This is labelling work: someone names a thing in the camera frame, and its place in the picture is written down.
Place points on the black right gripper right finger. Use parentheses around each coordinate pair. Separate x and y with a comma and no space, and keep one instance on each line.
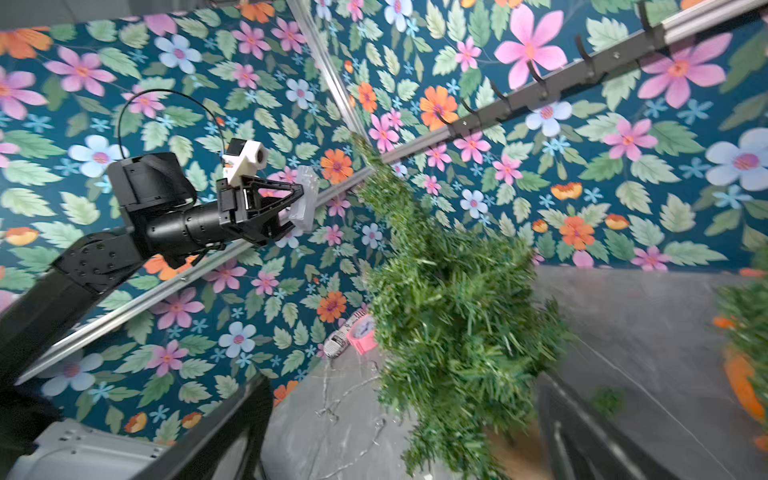
(581,444)

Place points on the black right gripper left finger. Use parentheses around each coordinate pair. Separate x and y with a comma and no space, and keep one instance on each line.
(226,443)

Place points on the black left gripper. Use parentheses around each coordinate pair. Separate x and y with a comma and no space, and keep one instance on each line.
(245,214)

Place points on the clear battery box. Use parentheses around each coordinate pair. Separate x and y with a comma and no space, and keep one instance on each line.
(302,212)

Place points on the green christmas tree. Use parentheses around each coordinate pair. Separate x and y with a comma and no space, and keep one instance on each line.
(462,335)
(743,315)

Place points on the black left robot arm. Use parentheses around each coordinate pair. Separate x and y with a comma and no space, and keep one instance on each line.
(37,442)

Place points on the pink alarm clock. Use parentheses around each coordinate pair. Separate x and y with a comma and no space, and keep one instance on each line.
(361,335)

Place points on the orange plush toy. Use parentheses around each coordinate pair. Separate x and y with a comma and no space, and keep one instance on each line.
(745,367)

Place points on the black coat hook rail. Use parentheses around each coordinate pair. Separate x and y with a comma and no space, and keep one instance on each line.
(587,70)

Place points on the aluminium frame struts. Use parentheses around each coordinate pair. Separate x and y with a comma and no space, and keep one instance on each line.
(46,323)

